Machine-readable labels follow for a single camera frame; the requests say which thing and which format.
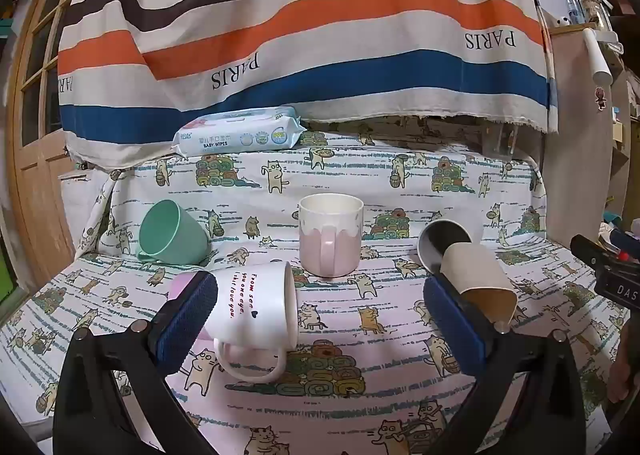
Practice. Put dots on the white roller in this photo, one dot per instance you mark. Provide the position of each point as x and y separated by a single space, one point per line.
597 57

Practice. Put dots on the pink and white mug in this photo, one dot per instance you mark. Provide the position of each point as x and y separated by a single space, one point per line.
330 245

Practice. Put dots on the mint green cup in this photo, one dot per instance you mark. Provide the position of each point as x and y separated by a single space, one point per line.
172 235

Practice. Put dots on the brown paper cup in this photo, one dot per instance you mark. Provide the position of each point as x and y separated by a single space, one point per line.
480 277

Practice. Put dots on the striped cloth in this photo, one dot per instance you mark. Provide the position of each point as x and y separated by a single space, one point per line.
300 60

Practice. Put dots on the white cup with dark inside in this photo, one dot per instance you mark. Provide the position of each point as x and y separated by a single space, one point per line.
440 237

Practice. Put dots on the cat print cloth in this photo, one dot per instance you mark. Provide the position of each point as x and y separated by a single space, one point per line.
350 175

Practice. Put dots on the small cartoon sticker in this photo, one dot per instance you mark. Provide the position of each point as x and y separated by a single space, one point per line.
600 97

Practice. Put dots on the white mug with red writing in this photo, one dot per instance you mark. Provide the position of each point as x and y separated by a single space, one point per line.
255 305

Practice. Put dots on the wooden shelf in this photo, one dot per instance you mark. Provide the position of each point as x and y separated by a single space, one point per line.
570 125

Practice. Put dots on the person's right hand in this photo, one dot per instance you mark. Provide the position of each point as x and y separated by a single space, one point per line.
627 360

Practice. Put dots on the wooden door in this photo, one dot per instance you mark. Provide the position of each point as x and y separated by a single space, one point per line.
35 175

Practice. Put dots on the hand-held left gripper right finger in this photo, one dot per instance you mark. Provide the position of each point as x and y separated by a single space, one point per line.
452 330

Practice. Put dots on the baby wipes pack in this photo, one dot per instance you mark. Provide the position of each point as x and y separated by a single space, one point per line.
240 135

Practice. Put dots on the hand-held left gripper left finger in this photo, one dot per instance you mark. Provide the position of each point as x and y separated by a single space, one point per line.
186 320

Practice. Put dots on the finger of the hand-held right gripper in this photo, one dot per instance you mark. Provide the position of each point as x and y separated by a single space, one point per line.
587 247

